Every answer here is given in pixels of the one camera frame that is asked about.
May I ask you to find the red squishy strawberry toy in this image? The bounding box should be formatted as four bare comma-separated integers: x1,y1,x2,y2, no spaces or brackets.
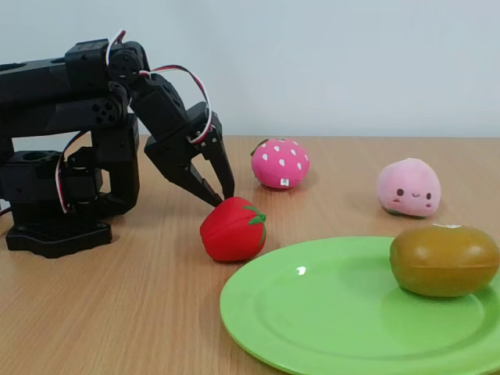
199,196,268,263

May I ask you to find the black robot arm with base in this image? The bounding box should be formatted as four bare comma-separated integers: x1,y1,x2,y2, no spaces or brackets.
0,37,152,259

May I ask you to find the pink plush strawberry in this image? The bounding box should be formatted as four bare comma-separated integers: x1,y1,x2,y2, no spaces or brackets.
250,137,312,191

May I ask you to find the green plastic plate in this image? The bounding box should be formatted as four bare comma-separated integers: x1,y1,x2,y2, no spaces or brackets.
219,235,500,375

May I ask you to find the pink plush peach with face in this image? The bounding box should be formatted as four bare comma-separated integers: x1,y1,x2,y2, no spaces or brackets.
376,157,442,219

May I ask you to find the brown squishy kiwi toy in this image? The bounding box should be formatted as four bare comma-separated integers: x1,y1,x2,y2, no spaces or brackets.
389,223,500,298

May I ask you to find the white red black gripper cable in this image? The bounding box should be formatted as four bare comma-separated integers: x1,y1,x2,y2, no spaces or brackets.
138,64,214,145

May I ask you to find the white red black elbow cable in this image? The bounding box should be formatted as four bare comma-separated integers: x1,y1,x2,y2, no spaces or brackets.
105,29,128,60

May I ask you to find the white red black base cable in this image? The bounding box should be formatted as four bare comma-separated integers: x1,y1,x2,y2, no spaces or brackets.
54,130,91,214

